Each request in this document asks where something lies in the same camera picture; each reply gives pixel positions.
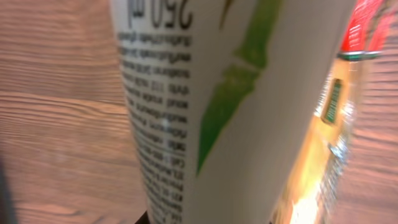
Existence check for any white tube with gold cap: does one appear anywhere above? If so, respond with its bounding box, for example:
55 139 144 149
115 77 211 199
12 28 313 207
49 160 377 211
110 0 355 223

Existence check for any orange spaghetti packet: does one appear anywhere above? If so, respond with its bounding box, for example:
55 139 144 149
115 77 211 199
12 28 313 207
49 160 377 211
269 0 394 224

